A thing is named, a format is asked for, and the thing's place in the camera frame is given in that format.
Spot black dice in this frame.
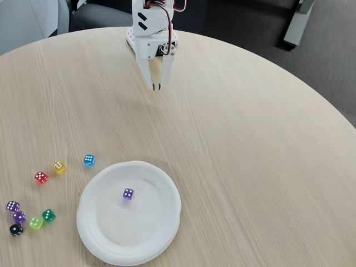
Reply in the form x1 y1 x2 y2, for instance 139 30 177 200
9 223 24 237

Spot grey desk leg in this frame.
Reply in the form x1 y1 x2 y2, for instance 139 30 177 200
283 0 315 47

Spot red black servo cable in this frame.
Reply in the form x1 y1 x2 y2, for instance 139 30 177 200
172 0 187 13
144 0 175 55

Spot yellow translucent dice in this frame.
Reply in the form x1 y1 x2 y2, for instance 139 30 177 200
53 160 67 175

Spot dark green translucent dice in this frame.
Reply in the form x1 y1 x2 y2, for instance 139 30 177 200
42 209 56 223

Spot black office chair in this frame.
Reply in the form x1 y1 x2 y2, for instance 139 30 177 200
69 0 134 32

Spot red translucent dice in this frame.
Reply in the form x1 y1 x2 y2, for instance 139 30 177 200
34 171 49 185

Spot white paper plate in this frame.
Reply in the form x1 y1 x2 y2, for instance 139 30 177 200
76 160 182 266

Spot light green translucent dice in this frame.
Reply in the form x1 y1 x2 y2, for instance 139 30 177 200
29 216 45 230

